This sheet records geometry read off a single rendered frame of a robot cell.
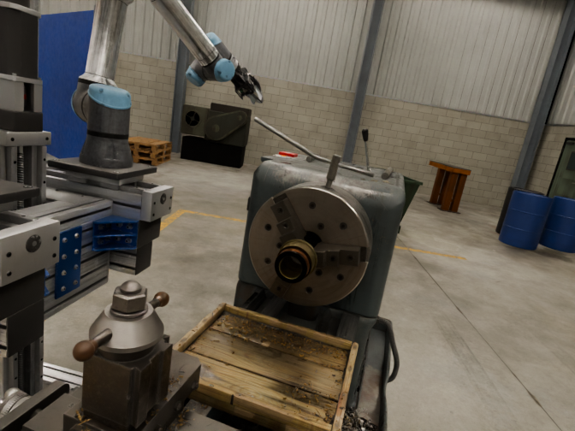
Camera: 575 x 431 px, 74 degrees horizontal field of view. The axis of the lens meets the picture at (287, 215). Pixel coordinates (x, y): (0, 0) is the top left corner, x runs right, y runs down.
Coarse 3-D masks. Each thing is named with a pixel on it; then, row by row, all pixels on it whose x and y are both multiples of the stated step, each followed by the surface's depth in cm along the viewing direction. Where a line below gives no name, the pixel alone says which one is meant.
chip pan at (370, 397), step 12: (372, 336) 168; (384, 336) 169; (372, 348) 158; (384, 348) 160; (372, 360) 150; (372, 372) 142; (372, 384) 135; (372, 396) 129; (372, 408) 124; (372, 420) 118
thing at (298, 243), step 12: (288, 240) 89; (300, 240) 88; (288, 252) 83; (300, 252) 83; (312, 252) 87; (276, 264) 84; (288, 264) 90; (300, 264) 92; (312, 264) 86; (288, 276) 85; (300, 276) 83
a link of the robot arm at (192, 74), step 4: (196, 60) 142; (192, 64) 142; (196, 64) 140; (200, 64) 138; (188, 68) 142; (192, 68) 141; (196, 68) 140; (200, 68) 138; (188, 72) 141; (192, 72) 141; (196, 72) 141; (200, 72) 139; (188, 76) 142; (192, 76) 141; (196, 76) 141; (200, 76) 141; (204, 76) 139; (192, 80) 144; (196, 80) 142; (200, 80) 142; (204, 80) 144; (196, 84) 145; (200, 84) 143
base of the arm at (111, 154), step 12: (96, 132) 111; (84, 144) 115; (96, 144) 112; (108, 144) 113; (120, 144) 115; (84, 156) 112; (96, 156) 112; (108, 156) 113; (120, 156) 115; (132, 156) 121
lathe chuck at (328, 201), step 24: (288, 192) 96; (312, 192) 94; (336, 192) 96; (264, 216) 99; (312, 216) 95; (336, 216) 94; (360, 216) 94; (264, 240) 100; (336, 240) 95; (360, 240) 93; (264, 264) 101; (360, 264) 94; (288, 288) 101; (312, 288) 99; (336, 288) 97
